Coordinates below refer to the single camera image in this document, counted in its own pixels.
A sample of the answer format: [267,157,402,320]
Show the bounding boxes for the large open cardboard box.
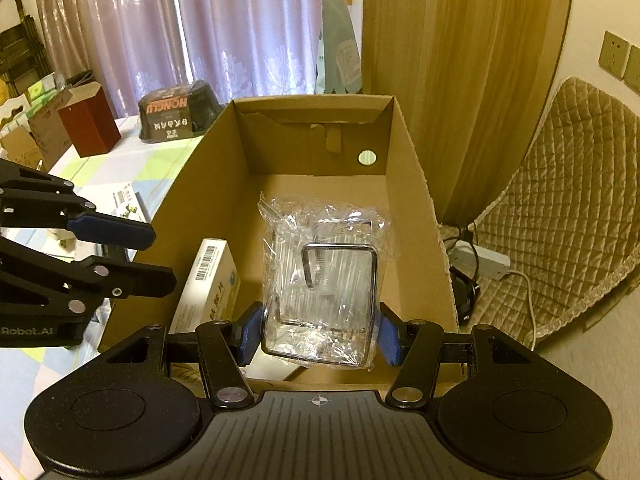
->
[98,94,464,391]

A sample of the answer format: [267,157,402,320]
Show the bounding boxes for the dark red paper bag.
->
[58,81,120,157]

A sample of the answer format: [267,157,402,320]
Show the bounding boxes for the brown cardboard box stack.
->
[1,89,72,171]

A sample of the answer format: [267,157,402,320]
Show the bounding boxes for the golden brown curtain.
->
[362,0,570,226]

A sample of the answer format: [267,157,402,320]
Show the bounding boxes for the folding step ladder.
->
[1,0,52,98]

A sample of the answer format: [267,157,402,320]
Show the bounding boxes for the white power strip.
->
[448,240,511,280]

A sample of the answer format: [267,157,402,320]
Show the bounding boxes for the green white snack bag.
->
[314,0,362,94]

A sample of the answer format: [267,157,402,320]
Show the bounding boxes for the black Honglu food container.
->
[138,80,224,143]

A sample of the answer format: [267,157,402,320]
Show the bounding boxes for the purple curtain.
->
[36,0,321,117]

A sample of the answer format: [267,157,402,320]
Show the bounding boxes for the beige wall socket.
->
[598,30,639,93]

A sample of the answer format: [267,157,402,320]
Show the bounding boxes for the white ointment box with bird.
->
[112,183,149,223]

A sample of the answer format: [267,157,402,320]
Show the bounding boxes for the quilted beige chair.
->
[461,77,639,344]

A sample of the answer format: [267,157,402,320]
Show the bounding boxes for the metal hook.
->
[258,196,398,368]

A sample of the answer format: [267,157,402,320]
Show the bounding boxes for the white medicine tablet box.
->
[169,238,241,334]

